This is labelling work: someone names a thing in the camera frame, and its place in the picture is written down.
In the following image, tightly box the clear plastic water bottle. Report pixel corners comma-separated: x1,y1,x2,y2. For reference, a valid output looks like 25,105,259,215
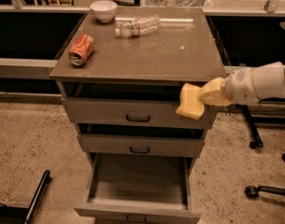
115,15,160,38

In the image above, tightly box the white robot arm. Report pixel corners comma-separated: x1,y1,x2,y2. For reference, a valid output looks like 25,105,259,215
200,62,285,106

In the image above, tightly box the grey drawer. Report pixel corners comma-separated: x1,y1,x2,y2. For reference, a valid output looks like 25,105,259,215
78,133,204,158
75,154,201,224
62,97,217,129

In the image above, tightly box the top grey drawer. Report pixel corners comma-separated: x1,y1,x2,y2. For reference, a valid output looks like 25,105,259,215
62,97,217,129

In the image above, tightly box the middle grey drawer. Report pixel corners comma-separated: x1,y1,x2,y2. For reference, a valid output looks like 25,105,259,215
78,133,204,158

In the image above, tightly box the black stand leg left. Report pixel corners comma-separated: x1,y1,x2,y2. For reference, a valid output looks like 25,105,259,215
22,170,51,224

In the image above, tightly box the yellow sponge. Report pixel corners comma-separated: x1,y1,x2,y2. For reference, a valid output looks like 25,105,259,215
176,83,205,120

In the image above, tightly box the white bowl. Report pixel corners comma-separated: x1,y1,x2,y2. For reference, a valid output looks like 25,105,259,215
90,0,117,22

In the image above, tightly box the bottom grey drawer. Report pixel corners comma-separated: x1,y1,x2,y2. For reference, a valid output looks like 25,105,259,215
75,154,201,224

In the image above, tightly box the black stand leg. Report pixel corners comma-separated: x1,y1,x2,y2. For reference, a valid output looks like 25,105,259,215
239,105,264,149
22,170,51,224

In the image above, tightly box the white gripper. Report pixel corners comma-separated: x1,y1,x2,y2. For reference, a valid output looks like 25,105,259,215
200,67,260,106

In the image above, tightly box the black stand leg right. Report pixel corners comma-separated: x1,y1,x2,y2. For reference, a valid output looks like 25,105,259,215
239,105,264,149

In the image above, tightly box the grey drawer cabinet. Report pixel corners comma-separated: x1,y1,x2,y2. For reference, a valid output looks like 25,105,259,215
49,6,232,224

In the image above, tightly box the orange soda can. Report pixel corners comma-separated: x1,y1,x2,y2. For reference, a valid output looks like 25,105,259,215
69,35,94,65

